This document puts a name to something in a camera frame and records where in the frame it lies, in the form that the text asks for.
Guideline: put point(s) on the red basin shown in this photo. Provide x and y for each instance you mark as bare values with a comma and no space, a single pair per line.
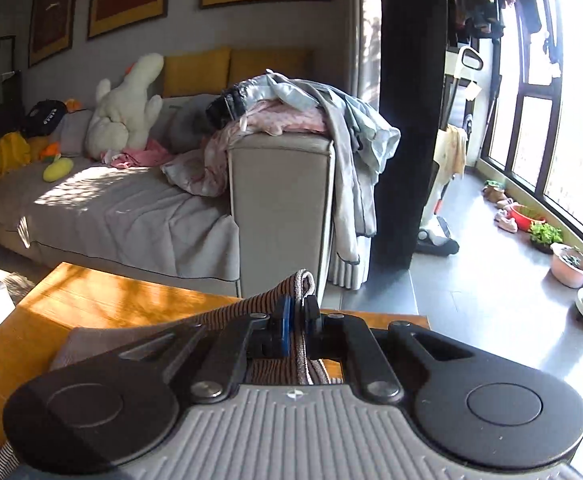
524,217

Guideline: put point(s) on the green plant in tray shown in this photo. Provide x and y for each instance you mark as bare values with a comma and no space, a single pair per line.
545,235

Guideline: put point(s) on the grey sofa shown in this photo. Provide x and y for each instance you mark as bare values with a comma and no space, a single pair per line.
277,200

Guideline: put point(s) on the round white bowl pot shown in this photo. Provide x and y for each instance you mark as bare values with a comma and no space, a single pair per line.
571,267

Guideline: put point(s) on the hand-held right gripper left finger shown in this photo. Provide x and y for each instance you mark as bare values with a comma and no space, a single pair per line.
282,327

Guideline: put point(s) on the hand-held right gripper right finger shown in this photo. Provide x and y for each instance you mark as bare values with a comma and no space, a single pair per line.
313,322

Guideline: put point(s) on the white upright vacuum cleaner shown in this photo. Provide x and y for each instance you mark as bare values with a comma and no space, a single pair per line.
434,230

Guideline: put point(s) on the black window frame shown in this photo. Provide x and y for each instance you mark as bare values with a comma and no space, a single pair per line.
514,130

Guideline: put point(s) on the hanging clothes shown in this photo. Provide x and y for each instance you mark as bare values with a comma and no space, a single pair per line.
481,5

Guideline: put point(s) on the striped knit garment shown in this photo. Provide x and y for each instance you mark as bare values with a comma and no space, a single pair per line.
266,295

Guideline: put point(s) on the yellow plush toy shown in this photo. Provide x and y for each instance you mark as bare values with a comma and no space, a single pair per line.
13,150

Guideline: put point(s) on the grey pillow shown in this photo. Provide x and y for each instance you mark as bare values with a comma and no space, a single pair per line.
73,132

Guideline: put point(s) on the grey round cushion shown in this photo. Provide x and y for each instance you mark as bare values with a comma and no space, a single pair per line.
189,125

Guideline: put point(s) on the white plush toy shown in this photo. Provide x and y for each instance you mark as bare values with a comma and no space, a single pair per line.
121,110

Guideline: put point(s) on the pink floral blanket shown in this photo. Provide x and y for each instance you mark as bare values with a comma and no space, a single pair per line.
271,117

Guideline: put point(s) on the grey hooded garment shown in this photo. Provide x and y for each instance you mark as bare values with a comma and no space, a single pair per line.
344,185

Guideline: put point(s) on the yellow-green plush toy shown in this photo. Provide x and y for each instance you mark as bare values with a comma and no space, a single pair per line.
57,170

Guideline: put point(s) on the black bag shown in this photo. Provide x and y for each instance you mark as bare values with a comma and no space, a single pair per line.
46,117

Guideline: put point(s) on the cream cloth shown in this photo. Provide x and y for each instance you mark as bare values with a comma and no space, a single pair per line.
451,152

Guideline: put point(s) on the grey sofa blanket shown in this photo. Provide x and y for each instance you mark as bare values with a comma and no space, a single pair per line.
121,220

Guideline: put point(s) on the yellow cushion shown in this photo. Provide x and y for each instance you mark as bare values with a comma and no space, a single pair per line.
196,72
271,65

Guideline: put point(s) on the dark rolled garment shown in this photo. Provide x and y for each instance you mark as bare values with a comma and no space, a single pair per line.
226,105

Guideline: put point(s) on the pink cloth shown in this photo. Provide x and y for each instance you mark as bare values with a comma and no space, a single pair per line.
136,157

